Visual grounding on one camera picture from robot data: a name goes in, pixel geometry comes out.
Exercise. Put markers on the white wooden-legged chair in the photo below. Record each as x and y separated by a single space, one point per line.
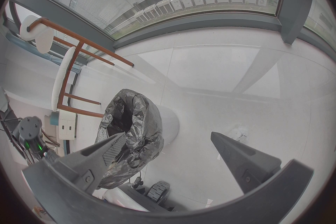
60 81

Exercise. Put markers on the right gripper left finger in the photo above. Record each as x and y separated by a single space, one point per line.
86 165

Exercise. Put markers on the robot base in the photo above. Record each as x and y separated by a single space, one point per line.
131 195

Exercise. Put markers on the white trash bin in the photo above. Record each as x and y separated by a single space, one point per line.
170 123

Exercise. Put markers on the teal box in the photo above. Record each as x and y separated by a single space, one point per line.
53 118

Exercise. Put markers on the black plastic bag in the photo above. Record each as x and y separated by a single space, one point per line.
147 123

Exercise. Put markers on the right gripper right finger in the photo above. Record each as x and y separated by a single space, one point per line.
246 162

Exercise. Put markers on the crumpled white paper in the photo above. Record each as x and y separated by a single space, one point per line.
237 133

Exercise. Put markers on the small white cabinet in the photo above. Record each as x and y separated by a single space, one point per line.
67 125

